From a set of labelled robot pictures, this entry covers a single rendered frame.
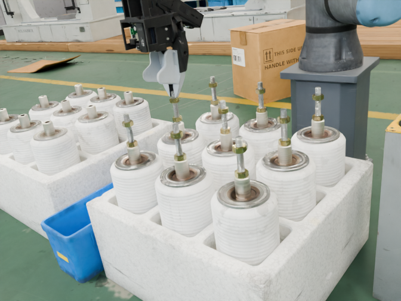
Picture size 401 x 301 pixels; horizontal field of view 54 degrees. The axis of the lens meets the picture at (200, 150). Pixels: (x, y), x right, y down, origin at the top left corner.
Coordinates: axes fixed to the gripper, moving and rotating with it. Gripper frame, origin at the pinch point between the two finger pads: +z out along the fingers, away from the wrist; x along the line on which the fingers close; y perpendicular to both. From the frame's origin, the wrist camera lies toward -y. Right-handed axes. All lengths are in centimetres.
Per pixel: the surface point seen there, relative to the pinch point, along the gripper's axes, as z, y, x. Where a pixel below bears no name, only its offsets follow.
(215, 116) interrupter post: 9.0, -10.1, -0.5
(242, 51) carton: 14, -85, -56
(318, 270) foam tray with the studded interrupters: 25.8, 2.0, 31.5
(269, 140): 11.0, -9.3, 14.4
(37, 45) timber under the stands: 28, -120, -364
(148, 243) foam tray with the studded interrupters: 19.2, 19.2, 11.2
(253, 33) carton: 5, -83, -48
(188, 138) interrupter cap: 9.5, 0.8, 2.8
